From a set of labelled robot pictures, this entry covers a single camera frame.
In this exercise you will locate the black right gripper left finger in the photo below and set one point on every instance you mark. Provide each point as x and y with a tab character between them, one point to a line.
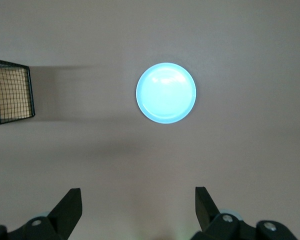
50	225

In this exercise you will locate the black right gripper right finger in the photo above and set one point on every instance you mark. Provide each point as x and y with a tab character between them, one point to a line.
222	227

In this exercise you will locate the light blue round plate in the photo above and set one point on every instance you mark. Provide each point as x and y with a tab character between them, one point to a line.
166	93

